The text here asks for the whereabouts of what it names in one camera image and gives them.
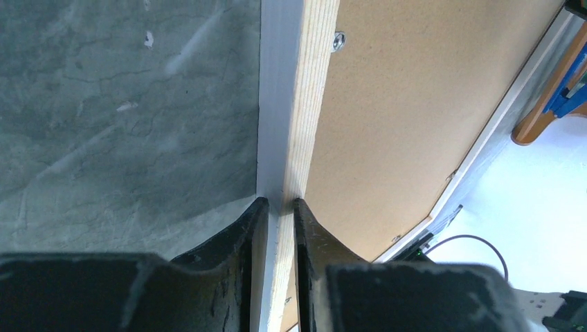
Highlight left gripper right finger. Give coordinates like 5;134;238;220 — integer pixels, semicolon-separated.
293;199;530;331

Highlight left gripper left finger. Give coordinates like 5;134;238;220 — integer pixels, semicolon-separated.
1;197;269;331

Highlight wooden picture frame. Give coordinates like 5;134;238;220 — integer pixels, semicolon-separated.
251;1;581;331

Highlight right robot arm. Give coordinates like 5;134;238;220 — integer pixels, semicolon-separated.
514;289;586;331

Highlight orange wooden rack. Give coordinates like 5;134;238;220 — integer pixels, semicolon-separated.
511;23;586;146

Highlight blue stapler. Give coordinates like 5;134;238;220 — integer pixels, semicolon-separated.
543;54;586;118

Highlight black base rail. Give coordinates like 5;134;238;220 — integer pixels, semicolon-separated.
391;204;463;261

